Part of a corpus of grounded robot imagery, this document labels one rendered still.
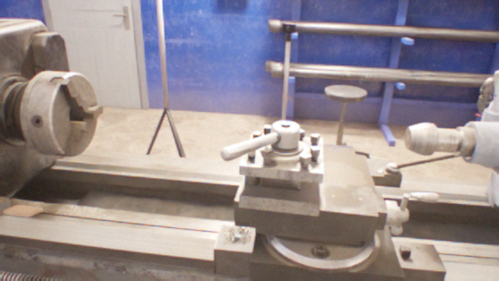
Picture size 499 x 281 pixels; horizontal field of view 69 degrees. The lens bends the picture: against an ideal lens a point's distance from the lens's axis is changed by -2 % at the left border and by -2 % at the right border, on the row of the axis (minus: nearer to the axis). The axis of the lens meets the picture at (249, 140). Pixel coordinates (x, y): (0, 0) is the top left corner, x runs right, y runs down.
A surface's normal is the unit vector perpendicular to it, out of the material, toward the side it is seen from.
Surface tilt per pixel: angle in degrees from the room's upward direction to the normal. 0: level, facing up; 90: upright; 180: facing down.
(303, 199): 0
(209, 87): 90
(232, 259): 90
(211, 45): 90
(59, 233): 36
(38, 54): 90
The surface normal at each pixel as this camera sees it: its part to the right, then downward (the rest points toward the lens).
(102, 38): -0.13, 0.40
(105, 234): -0.06, -0.50
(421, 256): 0.02, -0.91
